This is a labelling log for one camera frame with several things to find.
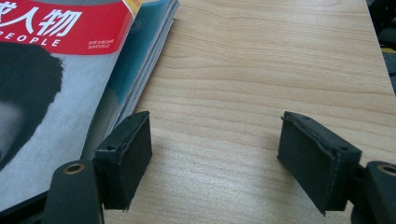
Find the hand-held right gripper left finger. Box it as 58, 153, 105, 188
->
92, 110, 153, 213

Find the stand base with yellow-black tape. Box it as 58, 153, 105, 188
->
367, 0, 396, 54

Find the red cover magazine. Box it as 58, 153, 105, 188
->
0, 0, 144, 216

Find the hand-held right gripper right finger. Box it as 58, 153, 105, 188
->
276, 110, 363, 216

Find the teal cover magazine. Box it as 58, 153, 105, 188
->
80, 0, 180, 162

